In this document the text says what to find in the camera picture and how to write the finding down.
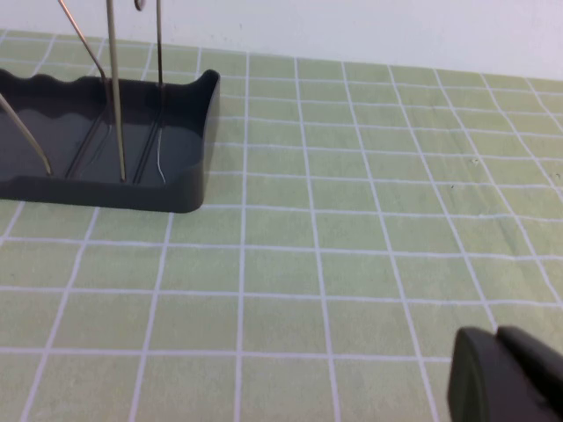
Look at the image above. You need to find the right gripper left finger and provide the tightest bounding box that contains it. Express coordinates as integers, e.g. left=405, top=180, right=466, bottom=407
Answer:
left=446, top=327, right=551, bottom=422

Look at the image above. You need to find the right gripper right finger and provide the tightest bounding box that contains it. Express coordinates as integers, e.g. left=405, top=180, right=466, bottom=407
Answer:
left=496, top=324, right=563, bottom=422

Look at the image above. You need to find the green checkered tablecloth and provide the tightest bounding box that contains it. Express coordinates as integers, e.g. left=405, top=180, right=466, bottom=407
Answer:
left=0, top=29, right=563, bottom=422

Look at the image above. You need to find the dark grey wire lid rack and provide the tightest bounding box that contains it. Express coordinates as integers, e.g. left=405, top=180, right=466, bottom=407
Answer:
left=0, top=0, right=221, bottom=215

